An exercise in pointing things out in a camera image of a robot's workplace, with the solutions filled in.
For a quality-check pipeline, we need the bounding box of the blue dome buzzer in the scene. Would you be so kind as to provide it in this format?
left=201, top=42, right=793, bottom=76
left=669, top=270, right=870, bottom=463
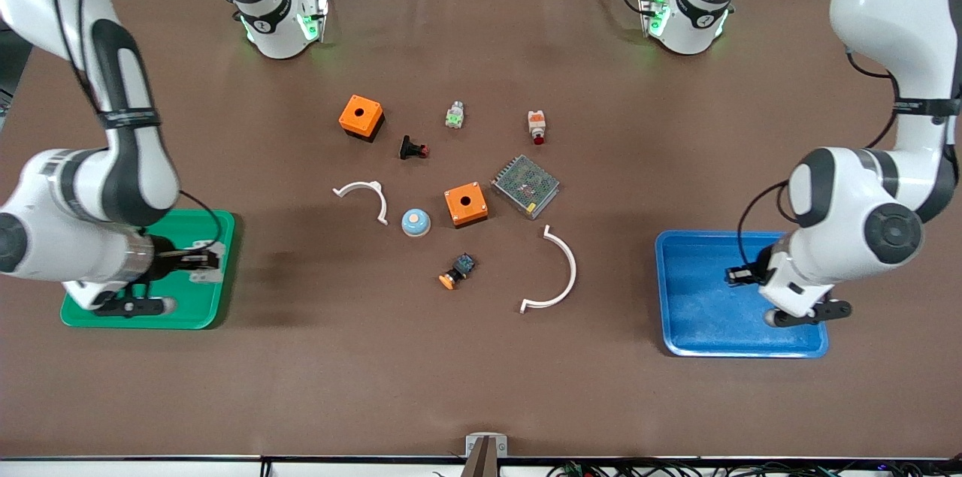
left=401, top=208, right=432, bottom=238

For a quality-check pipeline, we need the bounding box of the grey metal mount bracket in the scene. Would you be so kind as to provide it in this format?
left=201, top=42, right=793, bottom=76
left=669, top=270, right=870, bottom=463
left=460, top=433, right=509, bottom=477

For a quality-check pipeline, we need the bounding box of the blue plastic tray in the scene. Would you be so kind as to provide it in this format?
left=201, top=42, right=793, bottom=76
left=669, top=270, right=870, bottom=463
left=654, top=230, right=830, bottom=358

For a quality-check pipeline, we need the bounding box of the green plastic tray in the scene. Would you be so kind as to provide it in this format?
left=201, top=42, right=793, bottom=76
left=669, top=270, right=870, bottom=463
left=60, top=208, right=236, bottom=331

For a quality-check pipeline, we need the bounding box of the metal mesh power supply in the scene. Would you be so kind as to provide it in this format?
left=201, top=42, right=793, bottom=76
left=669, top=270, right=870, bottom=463
left=491, top=155, right=561, bottom=220

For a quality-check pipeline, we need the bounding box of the tangled black cable bundle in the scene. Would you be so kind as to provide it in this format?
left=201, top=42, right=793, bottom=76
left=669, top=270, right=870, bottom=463
left=549, top=460, right=962, bottom=477

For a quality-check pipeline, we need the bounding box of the orange black button box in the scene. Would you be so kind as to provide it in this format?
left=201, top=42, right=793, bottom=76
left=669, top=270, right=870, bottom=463
left=338, top=94, right=386, bottom=143
left=443, top=182, right=489, bottom=228

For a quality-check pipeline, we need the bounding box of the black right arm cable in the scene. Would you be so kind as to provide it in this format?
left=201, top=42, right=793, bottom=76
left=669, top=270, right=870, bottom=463
left=49, top=0, right=226, bottom=256

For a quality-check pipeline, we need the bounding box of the yellow mushroom push button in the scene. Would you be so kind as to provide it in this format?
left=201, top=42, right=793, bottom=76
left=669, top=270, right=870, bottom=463
left=438, top=252, right=476, bottom=291

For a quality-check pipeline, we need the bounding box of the small white half-ring clamp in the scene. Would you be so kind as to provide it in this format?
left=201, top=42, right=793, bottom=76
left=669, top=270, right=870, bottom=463
left=333, top=180, right=390, bottom=226

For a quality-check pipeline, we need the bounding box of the white table edge rail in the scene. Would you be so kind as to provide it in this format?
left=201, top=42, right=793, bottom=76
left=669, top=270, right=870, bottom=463
left=0, top=456, right=962, bottom=477

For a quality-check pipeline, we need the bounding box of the large white half-ring clamp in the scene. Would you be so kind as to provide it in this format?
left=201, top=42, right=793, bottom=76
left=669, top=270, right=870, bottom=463
left=520, top=225, right=578, bottom=314

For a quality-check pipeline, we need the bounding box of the brown table cover sheet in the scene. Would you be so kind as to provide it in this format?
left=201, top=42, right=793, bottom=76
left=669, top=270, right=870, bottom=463
left=0, top=0, right=962, bottom=459

